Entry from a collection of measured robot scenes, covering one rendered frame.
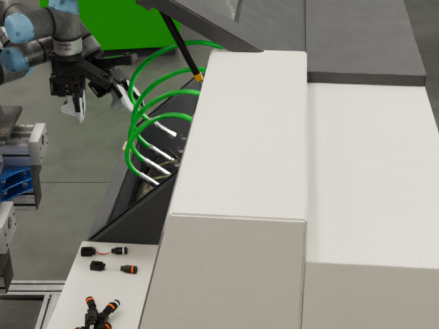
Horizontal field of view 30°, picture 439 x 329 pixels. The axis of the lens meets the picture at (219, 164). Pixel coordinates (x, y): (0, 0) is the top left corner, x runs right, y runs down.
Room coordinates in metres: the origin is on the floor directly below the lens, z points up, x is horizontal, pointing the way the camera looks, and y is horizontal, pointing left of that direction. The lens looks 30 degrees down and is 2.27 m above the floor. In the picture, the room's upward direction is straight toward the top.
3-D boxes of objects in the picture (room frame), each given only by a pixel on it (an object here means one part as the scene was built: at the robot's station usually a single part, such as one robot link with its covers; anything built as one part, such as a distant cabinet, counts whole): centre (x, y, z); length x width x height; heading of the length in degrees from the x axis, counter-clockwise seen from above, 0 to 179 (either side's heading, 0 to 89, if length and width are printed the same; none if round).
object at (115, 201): (2.16, 0.32, 0.87); 0.62 x 0.04 x 0.16; 175
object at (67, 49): (2.05, 0.40, 1.45); 0.08 x 0.08 x 0.05
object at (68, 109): (2.03, 0.41, 1.26); 0.06 x 0.03 x 0.09; 85
